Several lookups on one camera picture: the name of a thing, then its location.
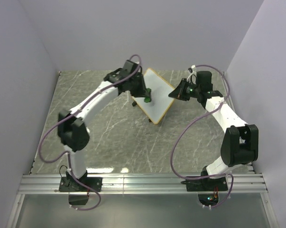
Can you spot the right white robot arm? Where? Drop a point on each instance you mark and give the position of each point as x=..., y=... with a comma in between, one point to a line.
x=240, y=142

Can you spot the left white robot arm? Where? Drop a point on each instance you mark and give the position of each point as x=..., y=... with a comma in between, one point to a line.
x=72, y=129

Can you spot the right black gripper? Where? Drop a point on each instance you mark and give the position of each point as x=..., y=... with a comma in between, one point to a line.
x=179, y=92

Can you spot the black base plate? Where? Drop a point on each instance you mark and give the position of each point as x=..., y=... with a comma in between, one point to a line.
x=206, y=184
x=70, y=185

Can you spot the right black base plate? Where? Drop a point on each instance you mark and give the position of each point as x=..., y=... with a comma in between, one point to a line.
x=206, y=184

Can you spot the orange framed whiteboard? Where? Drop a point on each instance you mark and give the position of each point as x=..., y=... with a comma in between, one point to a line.
x=160, y=101

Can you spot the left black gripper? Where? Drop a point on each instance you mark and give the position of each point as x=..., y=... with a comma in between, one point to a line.
x=141, y=92

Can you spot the aluminium mounting rail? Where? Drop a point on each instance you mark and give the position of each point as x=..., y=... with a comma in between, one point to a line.
x=125, y=183

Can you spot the green whiteboard eraser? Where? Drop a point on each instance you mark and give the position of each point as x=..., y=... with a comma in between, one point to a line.
x=147, y=98

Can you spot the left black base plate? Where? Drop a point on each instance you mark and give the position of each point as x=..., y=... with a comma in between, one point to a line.
x=70, y=185

